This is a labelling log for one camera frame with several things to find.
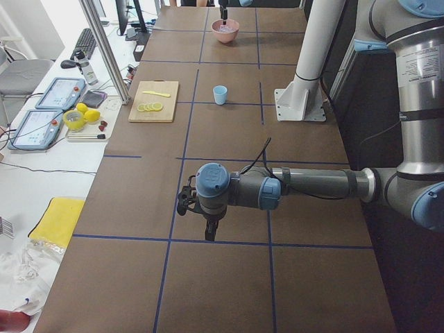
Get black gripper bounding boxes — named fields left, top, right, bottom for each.
left=202, top=205, right=226, bottom=241
left=218, top=0, right=229, bottom=25

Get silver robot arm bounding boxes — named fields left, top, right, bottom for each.
left=177, top=1, right=443, bottom=241

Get clear ice cube pile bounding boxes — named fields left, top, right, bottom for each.
left=214, top=24, right=236, bottom=33

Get light blue cup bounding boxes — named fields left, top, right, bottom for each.
left=213, top=85, right=228, bottom=105

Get strawberries on side table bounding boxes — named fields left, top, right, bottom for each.
left=99, top=120, right=108, bottom=132

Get pink bowl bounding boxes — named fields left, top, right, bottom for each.
left=211, top=19, right=239, bottom=44

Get black monitor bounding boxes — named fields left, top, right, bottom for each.
left=115, top=0, right=148, bottom=35

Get yellow plastic knife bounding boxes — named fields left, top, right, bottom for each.
left=142, top=90, right=171, bottom=98

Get white mounting pole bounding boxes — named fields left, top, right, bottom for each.
left=274, top=0, right=345, bottom=122

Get lemon slices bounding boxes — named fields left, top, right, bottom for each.
left=137, top=102, right=163, bottom=112

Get wooden cutting board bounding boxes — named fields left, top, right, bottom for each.
left=128, top=80, right=179, bottom=123

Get black keyboard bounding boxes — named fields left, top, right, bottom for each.
left=70, top=28, right=96, bottom=60

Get clear water bottle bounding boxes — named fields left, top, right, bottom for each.
left=74, top=50, right=99, bottom=85

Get yellow cloth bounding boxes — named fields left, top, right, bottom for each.
left=28, top=197, right=85, bottom=249

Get purple grey pouch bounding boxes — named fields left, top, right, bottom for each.
left=81, top=91, right=108, bottom=108

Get right yellow lemon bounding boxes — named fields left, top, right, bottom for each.
left=84, top=109, right=101, bottom=123

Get yellow lemon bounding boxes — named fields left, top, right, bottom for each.
left=76, top=103, right=89, bottom=114
left=84, top=109, right=101, bottom=123

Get black computer mouse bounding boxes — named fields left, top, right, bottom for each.
left=60, top=60, right=76, bottom=69

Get left yellow lemon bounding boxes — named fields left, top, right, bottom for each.
left=76, top=103, right=89, bottom=114

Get yellow tape roll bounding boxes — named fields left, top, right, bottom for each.
left=63, top=110, right=86, bottom=130

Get far teach pendant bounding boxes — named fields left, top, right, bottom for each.
left=35, top=77, right=86, bottom=111

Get teach pendant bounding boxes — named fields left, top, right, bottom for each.
left=8, top=109, right=64, bottom=151
left=35, top=77, right=86, bottom=111

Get clear plastic bag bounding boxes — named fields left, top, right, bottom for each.
left=1, top=241, right=65, bottom=316

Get near teach pendant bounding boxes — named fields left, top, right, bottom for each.
left=8, top=109, right=64, bottom=151

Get grey chair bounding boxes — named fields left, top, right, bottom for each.
left=1, top=44, right=54, bottom=124

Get red object at corner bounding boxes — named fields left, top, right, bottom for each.
left=0, top=309, right=31, bottom=332

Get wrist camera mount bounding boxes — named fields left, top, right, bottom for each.
left=176, top=175, right=203, bottom=216

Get aluminium frame post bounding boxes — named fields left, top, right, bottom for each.
left=79, top=0, right=130, bottom=105

